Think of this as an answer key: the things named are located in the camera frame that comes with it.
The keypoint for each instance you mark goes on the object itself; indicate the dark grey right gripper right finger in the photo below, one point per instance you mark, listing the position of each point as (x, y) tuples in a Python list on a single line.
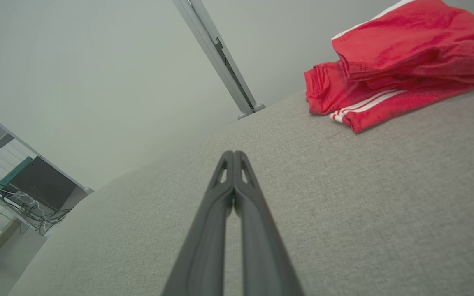
[(261, 246)]

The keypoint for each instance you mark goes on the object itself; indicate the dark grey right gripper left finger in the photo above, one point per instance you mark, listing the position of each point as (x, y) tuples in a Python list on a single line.
[(208, 246)]

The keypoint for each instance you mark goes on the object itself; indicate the red shorts with white trim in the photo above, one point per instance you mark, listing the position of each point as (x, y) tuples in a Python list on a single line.
[(418, 37)]

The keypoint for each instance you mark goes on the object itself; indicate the green strip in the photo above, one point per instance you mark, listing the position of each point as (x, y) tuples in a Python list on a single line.
[(10, 174)]

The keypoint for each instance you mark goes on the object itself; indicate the grey partition post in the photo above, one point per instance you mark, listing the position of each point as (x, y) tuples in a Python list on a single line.
[(220, 53)]

